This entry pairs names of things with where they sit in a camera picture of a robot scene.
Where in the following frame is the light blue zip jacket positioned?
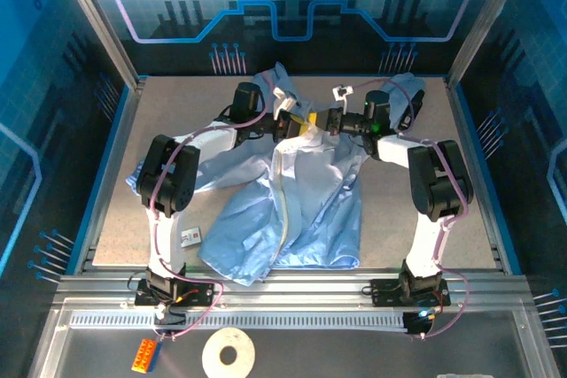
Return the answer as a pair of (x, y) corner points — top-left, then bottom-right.
(125, 62), (427, 287)

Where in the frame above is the black stapler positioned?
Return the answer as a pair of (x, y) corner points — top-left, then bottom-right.
(396, 89), (425, 131)

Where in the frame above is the small white card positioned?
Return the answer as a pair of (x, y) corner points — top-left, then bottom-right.
(180, 227), (204, 249)

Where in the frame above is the black controller board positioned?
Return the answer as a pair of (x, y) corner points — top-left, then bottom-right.
(154, 305), (187, 330)
(403, 311), (438, 336)

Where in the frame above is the white tape roll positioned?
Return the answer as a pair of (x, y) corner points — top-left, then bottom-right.
(201, 327), (257, 378)

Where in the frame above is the orange and blue toy brick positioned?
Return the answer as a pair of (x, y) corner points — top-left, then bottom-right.
(130, 337), (163, 374)

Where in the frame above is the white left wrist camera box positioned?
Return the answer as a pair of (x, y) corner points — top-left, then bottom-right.
(272, 85), (296, 112)

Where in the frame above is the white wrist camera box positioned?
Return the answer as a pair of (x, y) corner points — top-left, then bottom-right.
(331, 84), (355, 113)
(272, 85), (296, 112)

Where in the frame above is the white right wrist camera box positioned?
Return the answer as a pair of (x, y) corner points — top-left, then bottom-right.
(331, 84), (355, 113)

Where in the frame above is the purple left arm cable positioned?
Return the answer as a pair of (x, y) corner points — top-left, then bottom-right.
(148, 74), (284, 339)

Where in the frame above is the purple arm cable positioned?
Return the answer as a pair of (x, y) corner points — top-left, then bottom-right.
(148, 74), (284, 339)
(352, 78), (470, 340)

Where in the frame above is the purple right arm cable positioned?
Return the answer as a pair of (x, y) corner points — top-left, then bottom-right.
(352, 78), (470, 340)

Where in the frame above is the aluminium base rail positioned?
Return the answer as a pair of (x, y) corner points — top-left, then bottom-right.
(52, 267), (532, 308)

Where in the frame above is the aluminium frame post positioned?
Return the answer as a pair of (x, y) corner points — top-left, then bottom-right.
(51, 0), (144, 89)
(447, 0), (532, 85)

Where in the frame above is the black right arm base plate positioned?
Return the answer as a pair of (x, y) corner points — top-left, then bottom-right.
(369, 278), (451, 308)

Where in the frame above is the slotted grey cable duct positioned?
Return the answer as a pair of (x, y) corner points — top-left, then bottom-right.
(70, 311), (408, 331)

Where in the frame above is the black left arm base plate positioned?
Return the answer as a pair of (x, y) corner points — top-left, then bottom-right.
(135, 278), (216, 307)

